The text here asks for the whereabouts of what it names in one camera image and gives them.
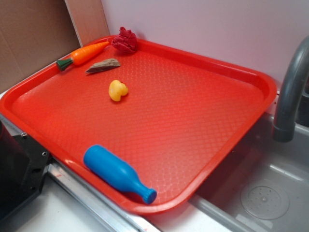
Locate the yellow rubber duck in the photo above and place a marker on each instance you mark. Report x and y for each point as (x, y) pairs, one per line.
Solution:
(117, 90)

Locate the orange toy carrot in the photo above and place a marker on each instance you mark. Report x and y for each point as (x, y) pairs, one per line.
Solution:
(81, 55)

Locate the brown wood piece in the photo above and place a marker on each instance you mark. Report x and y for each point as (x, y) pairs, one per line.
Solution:
(104, 65)

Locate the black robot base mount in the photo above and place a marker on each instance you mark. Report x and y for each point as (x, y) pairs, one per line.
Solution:
(23, 165)

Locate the grey toy sink basin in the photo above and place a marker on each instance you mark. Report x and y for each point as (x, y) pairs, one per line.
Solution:
(262, 185)

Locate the red plastic tray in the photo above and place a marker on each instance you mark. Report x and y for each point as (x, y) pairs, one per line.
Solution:
(181, 117)

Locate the brown cardboard panel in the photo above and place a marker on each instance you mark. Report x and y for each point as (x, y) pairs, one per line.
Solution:
(33, 34)

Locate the light wooden board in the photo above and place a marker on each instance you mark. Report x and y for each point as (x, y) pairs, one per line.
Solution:
(88, 19)

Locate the red paper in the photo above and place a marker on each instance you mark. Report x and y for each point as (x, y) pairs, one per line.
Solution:
(125, 41)

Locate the blue plastic bottle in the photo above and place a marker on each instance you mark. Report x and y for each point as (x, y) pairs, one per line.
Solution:
(117, 173)

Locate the grey toy faucet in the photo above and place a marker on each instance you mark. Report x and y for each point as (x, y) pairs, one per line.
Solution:
(293, 102)

